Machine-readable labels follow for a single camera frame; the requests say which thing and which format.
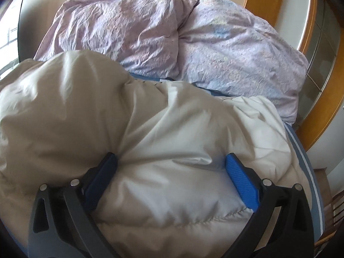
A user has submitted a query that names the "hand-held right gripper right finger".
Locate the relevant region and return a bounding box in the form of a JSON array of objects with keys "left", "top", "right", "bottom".
[{"left": 225, "top": 153, "right": 315, "bottom": 258}]

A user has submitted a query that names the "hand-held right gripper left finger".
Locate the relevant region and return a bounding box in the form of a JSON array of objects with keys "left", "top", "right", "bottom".
[{"left": 28, "top": 152, "right": 119, "bottom": 258}]

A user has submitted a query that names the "white puffer jacket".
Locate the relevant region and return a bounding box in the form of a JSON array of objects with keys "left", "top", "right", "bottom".
[{"left": 0, "top": 50, "right": 309, "bottom": 258}]

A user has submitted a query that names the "blue striped bed sheet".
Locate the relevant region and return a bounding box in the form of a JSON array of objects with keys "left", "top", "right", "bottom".
[{"left": 129, "top": 71, "right": 325, "bottom": 248}]

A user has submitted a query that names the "brown box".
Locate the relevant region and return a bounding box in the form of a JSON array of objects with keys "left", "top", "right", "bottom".
[{"left": 313, "top": 167, "right": 332, "bottom": 202}]

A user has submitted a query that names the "wooden slatted rack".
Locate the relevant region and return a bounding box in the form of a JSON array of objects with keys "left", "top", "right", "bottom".
[{"left": 315, "top": 188, "right": 344, "bottom": 248}]

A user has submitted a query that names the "wooden wardrobe with glass doors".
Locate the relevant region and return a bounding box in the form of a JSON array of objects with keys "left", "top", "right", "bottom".
[{"left": 243, "top": 0, "right": 344, "bottom": 151}]

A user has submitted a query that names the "pink floral duvet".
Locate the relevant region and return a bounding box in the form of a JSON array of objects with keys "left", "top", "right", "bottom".
[{"left": 34, "top": 0, "right": 309, "bottom": 126}]

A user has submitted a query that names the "window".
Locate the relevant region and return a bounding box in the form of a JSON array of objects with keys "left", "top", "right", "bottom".
[{"left": 0, "top": 0, "right": 25, "bottom": 79}]

